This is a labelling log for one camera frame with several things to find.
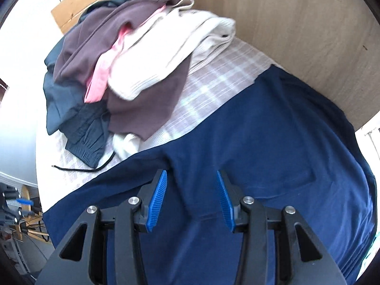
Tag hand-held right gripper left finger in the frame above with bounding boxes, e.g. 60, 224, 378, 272
36, 169, 167, 285

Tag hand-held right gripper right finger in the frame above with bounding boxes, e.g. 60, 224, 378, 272
216, 170, 348, 285

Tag navy blue pants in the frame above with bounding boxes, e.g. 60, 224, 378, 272
43, 65, 376, 285

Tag small white cloth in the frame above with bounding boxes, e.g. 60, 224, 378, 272
112, 133, 141, 161

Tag plaid bed sheet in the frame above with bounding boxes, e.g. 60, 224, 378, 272
36, 37, 275, 214

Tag pink garment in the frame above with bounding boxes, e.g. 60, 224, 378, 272
85, 4, 167, 104

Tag dark teal garment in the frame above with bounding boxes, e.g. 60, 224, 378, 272
43, 0, 133, 135

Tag cream knit sweater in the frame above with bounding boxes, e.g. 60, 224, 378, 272
107, 0, 236, 101

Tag plywood panel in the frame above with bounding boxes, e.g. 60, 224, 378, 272
181, 0, 380, 133

